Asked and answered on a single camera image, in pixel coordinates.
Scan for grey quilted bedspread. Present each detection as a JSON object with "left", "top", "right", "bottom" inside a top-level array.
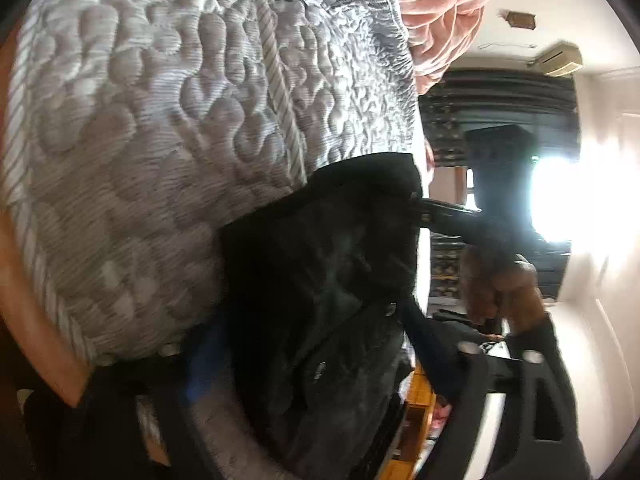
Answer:
[{"left": 0, "top": 0, "right": 421, "bottom": 480}]

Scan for person's right forearm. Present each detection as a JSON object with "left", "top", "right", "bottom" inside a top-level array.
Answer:
[{"left": 502, "top": 310, "right": 571, "bottom": 376}]

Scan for pink fleece blanket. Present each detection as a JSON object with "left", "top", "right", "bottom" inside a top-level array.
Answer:
[{"left": 389, "top": 0, "right": 516, "bottom": 96}]

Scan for person's right hand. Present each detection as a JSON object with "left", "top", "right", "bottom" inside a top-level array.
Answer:
[{"left": 461, "top": 249, "right": 545, "bottom": 335}]

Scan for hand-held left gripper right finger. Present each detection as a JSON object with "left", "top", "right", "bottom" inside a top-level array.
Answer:
[{"left": 402, "top": 305, "right": 591, "bottom": 480}]

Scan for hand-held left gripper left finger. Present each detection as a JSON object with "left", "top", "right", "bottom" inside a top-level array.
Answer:
[{"left": 50, "top": 310, "right": 236, "bottom": 480}]

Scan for long wooden dresser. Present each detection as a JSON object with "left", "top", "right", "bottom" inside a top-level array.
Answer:
[{"left": 380, "top": 365, "right": 441, "bottom": 480}]

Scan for beige air conditioner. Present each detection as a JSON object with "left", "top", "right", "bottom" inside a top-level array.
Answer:
[{"left": 530, "top": 42, "right": 585, "bottom": 78}]

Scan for black quilted pants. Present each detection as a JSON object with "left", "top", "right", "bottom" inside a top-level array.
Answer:
[{"left": 220, "top": 152, "right": 451, "bottom": 480}]

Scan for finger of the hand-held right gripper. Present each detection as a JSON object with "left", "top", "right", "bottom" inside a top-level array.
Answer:
[{"left": 410, "top": 197, "right": 483, "bottom": 237}]

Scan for small brown wall box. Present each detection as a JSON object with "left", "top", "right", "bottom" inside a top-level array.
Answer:
[{"left": 504, "top": 10, "right": 537, "bottom": 30}]

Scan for bright window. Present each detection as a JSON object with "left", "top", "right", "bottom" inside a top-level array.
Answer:
[{"left": 530, "top": 157, "right": 586, "bottom": 241}]

